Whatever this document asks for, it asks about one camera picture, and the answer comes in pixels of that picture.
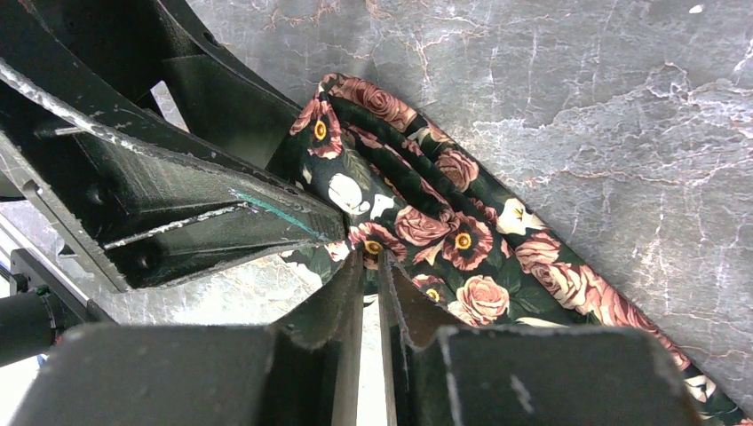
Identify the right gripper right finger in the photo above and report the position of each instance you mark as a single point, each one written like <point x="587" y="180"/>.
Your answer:
<point x="415" y="372"/>

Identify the black floral tie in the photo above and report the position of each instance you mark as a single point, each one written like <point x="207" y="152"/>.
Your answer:
<point x="408" y="190"/>

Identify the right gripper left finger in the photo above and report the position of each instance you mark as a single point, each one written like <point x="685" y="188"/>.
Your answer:
<point x="317" y="355"/>

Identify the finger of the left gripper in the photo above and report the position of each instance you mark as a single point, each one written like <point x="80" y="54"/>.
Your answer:
<point x="134" y="45"/>

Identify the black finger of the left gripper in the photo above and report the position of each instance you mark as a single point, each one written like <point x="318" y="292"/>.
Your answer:
<point x="141" y="203"/>

